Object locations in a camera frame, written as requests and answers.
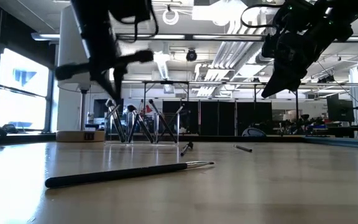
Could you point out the red object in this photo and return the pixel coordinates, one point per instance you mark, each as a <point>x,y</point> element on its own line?
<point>148,109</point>

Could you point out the dark office desk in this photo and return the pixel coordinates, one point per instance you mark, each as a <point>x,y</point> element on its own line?
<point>346,129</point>

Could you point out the blue-grey edge rail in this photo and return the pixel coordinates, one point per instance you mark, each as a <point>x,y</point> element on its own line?
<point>346,142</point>

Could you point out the black metal gantry frame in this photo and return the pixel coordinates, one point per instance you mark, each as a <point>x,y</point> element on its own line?
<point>166,82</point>

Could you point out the white shade table lamp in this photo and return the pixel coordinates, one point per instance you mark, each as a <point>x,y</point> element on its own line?
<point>67,37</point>

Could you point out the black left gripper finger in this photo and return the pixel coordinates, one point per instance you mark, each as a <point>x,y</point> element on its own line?
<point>73,71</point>
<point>141,56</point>

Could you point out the black overhead light bar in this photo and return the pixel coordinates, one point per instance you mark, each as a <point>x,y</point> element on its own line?
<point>188,37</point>

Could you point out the black partition panel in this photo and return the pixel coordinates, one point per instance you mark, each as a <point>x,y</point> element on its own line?
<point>216,118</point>

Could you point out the white rounded device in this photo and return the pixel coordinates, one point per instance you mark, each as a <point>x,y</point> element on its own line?
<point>253,132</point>

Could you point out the black aluminium table frame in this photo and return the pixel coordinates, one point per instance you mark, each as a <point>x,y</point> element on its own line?
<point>228,138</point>

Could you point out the clear acrylic brush organizer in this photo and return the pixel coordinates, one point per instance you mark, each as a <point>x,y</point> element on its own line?
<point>141,138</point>

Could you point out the grey makeup pencil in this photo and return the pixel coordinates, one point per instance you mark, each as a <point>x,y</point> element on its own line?
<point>243,148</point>

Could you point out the small dark-tipped brush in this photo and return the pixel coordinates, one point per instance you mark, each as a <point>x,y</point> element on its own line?
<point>186,150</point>

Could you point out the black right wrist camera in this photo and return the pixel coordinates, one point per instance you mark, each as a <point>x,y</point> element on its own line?
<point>269,46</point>

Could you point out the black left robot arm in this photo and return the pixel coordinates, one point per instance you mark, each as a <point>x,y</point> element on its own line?
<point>92,9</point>

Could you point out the black ceiling dome camera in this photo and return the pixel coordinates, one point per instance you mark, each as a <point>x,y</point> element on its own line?
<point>191,56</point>

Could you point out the black computer monitor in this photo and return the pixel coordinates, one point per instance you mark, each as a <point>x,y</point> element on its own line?
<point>340,110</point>

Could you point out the dark screen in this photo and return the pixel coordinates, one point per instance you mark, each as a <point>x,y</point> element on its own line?
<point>99,107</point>

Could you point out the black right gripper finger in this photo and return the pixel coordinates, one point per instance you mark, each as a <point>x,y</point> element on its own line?
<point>289,79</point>
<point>273,73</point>

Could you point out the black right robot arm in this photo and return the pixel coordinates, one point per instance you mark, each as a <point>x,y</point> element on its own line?
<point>337,15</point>

